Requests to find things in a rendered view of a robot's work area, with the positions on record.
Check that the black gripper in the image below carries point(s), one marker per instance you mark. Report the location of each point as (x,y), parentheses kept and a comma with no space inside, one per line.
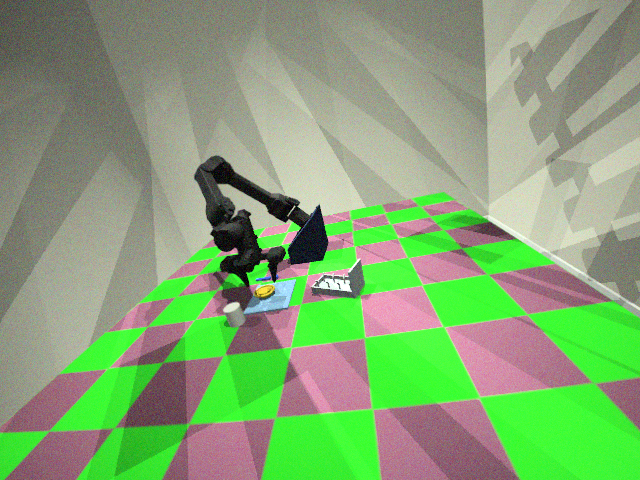
(274,256)

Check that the light blue mat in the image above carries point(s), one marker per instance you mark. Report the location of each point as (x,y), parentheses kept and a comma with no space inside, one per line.
(278,300)

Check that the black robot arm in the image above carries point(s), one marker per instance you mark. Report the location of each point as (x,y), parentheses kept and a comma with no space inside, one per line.
(219,210)

